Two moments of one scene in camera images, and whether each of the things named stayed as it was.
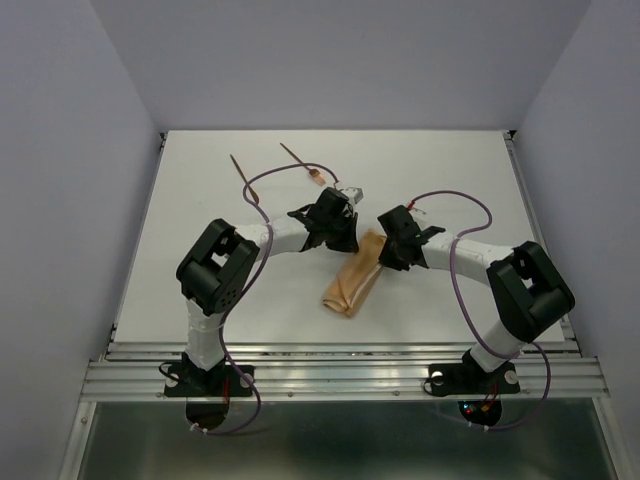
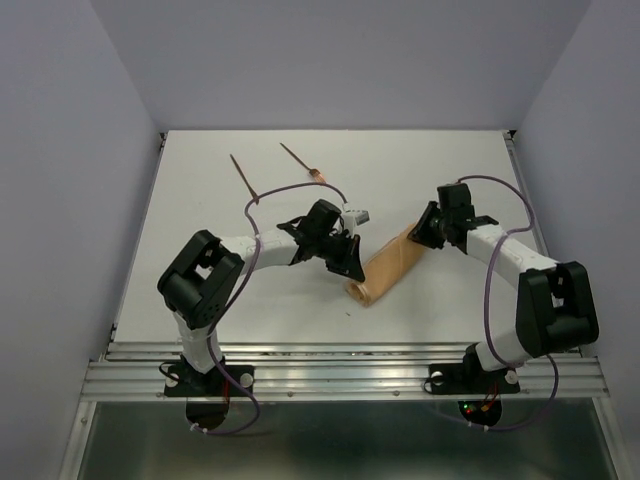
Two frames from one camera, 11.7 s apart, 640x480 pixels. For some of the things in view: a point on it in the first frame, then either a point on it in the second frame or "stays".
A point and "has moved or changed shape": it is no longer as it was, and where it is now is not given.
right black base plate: (468, 379) stays
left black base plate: (187, 381) stays
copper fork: (320, 180) stays
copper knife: (254, 197) stays
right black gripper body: (390, 253) to (426, 228)
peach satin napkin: (356, 278) has moved or changed shape
